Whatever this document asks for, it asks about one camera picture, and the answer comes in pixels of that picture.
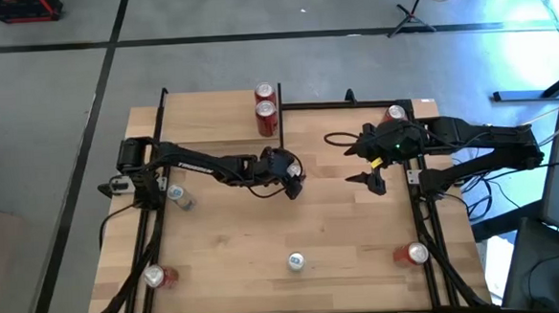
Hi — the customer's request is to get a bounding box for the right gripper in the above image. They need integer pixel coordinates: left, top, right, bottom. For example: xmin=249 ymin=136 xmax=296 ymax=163
xmin=342 ymin=119 xmax=429 ymax=198

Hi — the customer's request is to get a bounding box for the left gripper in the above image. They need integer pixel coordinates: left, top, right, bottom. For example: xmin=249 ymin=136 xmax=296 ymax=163
xmin=254 ymin=144 xmax=307 ymax=203

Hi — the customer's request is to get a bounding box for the orange Fanta can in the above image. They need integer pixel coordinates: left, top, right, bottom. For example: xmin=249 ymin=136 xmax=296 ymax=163
xmin=391 ymin=240 xmax=431 ymax=268
xmin=382 ymin=102 xmax=409 ymax=124

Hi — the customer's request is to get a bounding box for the red Star Wars Coca-Cola can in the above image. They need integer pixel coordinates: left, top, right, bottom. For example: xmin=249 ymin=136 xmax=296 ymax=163
xmin=253 ymin=81 xmax=279 ymax=106

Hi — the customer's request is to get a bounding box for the silver blue Red Bull can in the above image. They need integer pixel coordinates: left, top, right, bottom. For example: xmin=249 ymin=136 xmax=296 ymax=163
xmin=285 ymin=251 xmax=307 ymax=274
xmin=165 ymin=182 xmax=197 ymax=214

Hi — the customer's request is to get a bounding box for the black tripod stand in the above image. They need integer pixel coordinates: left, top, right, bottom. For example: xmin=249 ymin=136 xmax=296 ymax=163
xmin=385 ymin=0 xmax=438 ymax=39

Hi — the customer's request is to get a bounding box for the red soda can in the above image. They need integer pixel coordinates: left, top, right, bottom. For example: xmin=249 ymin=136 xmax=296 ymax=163
xmin=142 ymin=262 xmax=181 ymax=290

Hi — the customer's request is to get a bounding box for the black desk foot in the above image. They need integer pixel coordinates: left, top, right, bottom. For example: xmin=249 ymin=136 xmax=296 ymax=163
xmin=490 ymin=64 xmax=559 ymax=104

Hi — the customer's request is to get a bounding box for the dark gray cabinet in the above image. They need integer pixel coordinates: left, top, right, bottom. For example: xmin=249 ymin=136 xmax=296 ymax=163
xmin=497 ymin=215 xmax=559 ymax=313

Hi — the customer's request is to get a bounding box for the red black crate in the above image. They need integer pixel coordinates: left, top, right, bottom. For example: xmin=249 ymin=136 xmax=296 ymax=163
xmin=0 ymin=0 xmax=65 ymax=25

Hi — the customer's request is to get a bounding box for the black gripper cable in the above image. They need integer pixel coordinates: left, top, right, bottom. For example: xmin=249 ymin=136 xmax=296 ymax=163
xmin=244 ymin=179 xmax=287 ymax=201
xmin=324 ymin=130 xmax=365 ymax=149

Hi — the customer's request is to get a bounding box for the wooden shelf black metal frame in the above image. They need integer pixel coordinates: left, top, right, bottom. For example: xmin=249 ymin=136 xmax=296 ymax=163
xmin=154 ymin=80 xmax=286 ymax=157

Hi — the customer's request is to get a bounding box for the black cable bundle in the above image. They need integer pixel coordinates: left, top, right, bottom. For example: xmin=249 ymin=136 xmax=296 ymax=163
xmin=421 ymin=226 xmax=490 ymax=311
xmin=89 ymin=200 xmax=168 ymax=313
xmin=445 ymin=162 xmax=524 ymax=225

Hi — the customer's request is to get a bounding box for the beige cable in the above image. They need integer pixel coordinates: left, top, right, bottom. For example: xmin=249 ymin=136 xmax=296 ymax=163
xmin=520 ymin=97 xmax=559 ymax=128

